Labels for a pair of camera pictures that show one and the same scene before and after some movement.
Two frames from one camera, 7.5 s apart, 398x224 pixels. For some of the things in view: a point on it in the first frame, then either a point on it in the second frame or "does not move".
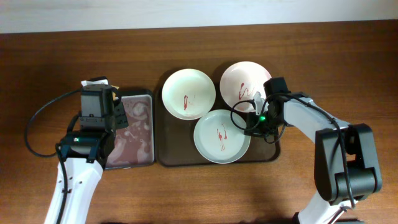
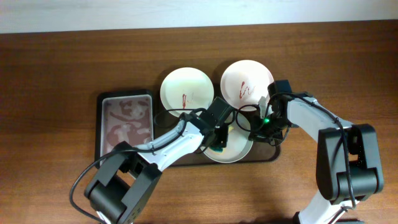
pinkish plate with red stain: x=240 y=82 does not move
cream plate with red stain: x=188 y=94 does not move
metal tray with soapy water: x=134 y=144 does not move
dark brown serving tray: x=175 y=145 does not move
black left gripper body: x=121 y=115 → x=221 y=137
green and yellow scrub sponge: x=99 y=80 → x=217 y=152
